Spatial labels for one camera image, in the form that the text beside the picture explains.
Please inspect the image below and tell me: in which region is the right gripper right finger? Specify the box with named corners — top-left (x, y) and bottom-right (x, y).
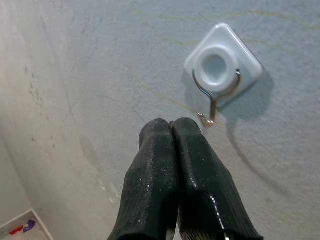
top-left (171, 116), bottom-right (265, 240)

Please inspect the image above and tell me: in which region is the small red item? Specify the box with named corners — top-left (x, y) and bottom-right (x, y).
top-left (9, 225), bottom-right (25, 236)

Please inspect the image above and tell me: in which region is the white tray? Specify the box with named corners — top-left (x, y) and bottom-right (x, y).
top-left (0, 209), bottom-right (55, 240)

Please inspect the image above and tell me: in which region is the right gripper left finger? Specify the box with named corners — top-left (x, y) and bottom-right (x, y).
top-left (106, 118), bottom-right (181, 240)

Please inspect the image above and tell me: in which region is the white wall hook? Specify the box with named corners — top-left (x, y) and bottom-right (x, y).
top-left (183, 22), bottom-right (264, 128)

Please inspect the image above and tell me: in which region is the small purple item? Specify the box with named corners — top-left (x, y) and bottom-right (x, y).
top-left (22, 219), bottom-right (37, 234)

